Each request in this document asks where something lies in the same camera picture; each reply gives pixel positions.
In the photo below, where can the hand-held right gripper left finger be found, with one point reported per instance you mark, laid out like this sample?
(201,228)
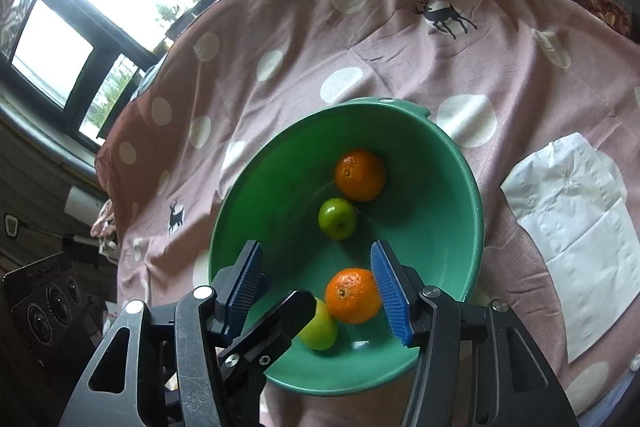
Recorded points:
(245,282)

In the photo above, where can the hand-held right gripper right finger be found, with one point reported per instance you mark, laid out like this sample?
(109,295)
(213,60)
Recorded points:
(387,297)

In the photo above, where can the orange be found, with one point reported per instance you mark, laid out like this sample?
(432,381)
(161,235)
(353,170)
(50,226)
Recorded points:
(360,174)
(352,296)

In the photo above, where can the small green apple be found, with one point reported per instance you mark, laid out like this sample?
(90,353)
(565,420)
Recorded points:
(337,218)

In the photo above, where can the green plastic bowl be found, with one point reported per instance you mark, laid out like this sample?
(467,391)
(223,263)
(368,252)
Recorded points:
(425,207)

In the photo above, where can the yellow-green apple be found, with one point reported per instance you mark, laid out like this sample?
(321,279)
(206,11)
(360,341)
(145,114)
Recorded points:
(320,329)

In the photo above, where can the black stick tool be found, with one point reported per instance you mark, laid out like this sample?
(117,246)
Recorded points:
(75,239)

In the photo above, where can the white paper roll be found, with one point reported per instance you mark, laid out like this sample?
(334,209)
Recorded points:
(82,204)

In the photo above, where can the white tissue paper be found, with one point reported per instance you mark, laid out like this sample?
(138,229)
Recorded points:
(570,227)

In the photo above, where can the black box with round dials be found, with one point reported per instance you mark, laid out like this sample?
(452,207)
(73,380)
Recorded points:
(45,302)

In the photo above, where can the pink polka dot cloth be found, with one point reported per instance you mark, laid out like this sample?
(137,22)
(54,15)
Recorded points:
(350,32)

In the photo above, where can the clear packet of nuts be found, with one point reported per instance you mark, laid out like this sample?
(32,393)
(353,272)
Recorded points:
(600,2)

